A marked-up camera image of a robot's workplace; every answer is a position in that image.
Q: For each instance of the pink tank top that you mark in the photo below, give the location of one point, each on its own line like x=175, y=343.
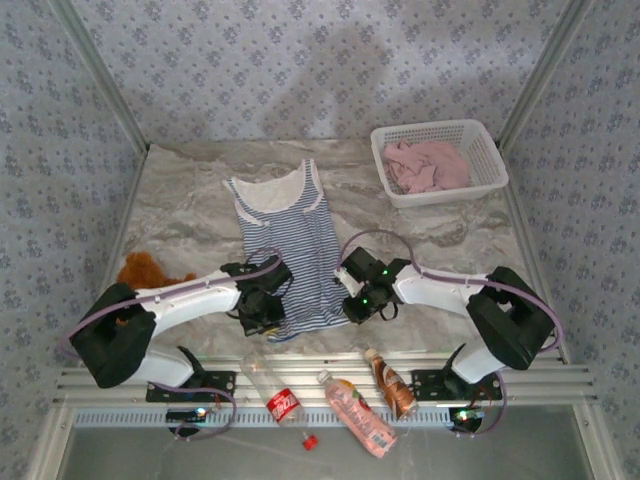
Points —
x=435, y=170

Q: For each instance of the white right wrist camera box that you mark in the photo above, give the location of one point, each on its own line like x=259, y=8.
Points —
x=347, y=285

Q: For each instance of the brown plush toy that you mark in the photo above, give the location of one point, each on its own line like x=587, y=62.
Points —
x=142, y=272

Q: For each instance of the clear bottle with red label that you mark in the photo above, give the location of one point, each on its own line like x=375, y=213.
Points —
x=282, y=405

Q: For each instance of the aluminium table side rail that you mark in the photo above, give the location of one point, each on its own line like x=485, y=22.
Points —
x=522, y=235
x=122, y=240

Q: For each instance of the white plastic mesh basket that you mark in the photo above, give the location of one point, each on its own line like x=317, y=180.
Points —
x=482, y=147

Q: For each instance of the red bottle cap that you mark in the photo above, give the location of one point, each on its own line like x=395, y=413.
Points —
x=310, y=442

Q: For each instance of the small circuit board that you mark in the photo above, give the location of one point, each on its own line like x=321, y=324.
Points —
x=467, y=417
x=187, y=414

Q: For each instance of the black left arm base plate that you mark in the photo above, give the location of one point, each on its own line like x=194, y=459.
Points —
x=220, y=382

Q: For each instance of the pink drink bottle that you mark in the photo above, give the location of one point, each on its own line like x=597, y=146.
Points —
x=357, y=415

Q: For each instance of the aluminium corner post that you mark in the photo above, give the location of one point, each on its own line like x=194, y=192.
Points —
x=545, y=75
x=100, y=75

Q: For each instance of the blue white striped tank top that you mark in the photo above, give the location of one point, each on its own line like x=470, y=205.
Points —
x=300, y=240

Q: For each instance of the aluminium mounting rail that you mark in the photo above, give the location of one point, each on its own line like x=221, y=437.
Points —
x=100, y=382

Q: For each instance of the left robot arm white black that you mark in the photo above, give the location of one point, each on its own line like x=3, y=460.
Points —
x=190, y=302

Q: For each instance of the brown drink bottle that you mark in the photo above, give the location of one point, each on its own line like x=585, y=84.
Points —
x=395, y=387

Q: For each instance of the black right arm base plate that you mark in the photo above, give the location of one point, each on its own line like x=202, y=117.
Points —
x=430, y=382

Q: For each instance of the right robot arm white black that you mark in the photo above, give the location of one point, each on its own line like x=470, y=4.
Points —
x=440, y=295

